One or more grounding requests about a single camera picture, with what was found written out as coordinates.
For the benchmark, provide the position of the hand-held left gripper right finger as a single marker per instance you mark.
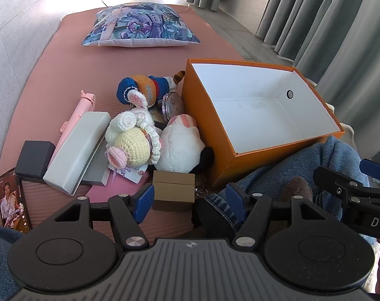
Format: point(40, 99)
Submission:
point(235, 199)

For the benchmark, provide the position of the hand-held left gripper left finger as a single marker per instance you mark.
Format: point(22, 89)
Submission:
point(144, 202)

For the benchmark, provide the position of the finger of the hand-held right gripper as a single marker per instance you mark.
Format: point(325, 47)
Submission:
point(371, 166)
point(328, 177)

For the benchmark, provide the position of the small brown box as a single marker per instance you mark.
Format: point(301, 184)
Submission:
point(172, 191)

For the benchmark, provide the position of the pink card holder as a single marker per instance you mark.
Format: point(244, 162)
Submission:
point(114, 192)

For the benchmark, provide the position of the crochet bunny doll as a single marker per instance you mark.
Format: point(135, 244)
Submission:
point(130, 144)

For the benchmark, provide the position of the grey notebook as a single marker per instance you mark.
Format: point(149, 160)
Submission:
point(96, 166)

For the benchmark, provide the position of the white plush toy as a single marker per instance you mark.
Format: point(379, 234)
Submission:
point(177, 147)

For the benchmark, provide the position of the orange cardboard box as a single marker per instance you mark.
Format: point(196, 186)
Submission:
point(202, 125)

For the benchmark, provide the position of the long white box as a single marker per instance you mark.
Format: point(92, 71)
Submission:
point(74, 150)

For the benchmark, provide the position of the blue plush toy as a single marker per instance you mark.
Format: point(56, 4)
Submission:
point(136, 87)

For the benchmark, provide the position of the round compact mirror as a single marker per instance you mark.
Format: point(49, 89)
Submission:
point(174, 105)

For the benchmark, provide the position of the pink selfie stick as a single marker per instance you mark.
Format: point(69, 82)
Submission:
point(80, 109)

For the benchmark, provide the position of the black box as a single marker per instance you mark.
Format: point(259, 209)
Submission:
point(35, 160)

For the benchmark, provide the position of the black smartphone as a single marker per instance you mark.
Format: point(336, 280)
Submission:
point(13, 200)

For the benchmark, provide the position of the person's left leg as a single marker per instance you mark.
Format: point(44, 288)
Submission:
point(0, 257)

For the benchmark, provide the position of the printed pillow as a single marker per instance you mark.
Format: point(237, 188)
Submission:
point(140, 25)

